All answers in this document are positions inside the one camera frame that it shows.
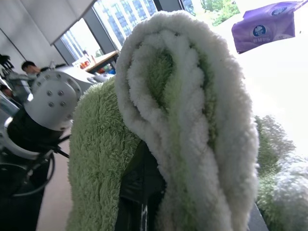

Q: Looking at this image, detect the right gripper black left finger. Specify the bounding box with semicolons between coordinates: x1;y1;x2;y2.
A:
115;141;167;231

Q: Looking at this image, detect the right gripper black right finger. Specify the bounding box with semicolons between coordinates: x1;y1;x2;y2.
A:
247;202;269;231

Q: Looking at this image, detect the green and white fluffy towel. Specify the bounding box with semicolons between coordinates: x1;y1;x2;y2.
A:
66;10;308;231

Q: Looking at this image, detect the person in grey jacket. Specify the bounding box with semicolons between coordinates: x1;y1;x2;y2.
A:
6;61;50;103

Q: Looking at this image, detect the wooden table with coloured items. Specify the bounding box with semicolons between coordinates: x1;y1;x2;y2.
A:
71;50;120;76

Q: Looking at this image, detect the black tripod equipment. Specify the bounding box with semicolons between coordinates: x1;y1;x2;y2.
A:
0;54;14;77

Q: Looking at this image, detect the purple tissue pack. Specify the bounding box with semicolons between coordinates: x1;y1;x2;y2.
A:
231;0;304;54

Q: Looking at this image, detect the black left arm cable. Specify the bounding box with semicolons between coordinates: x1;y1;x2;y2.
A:
11;134;72;198

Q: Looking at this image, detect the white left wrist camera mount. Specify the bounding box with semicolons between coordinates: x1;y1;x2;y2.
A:
0;117;50;164

